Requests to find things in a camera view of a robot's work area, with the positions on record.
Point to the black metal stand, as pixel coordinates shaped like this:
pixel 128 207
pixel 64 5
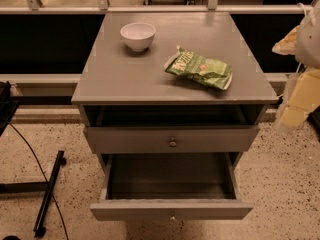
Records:
pixel 46 186

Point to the black equipment at left edge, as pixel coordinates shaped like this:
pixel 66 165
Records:
pixel 8 106

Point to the green chip bag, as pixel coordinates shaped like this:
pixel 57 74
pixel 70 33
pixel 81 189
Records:
pixel 205 71

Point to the metal railing frame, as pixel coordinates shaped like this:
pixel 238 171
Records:
pixel 160 4

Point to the grey wooden drawer cabinet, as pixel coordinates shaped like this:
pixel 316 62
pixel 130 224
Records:
pixel 171 83

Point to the padded gripper body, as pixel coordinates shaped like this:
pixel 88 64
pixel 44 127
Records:
pixel 309 43

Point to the white ceramic bowl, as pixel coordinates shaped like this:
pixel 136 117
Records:
pixel 138 36

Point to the grey drawer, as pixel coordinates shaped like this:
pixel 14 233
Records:
pixel 170 187
pixel 140 140

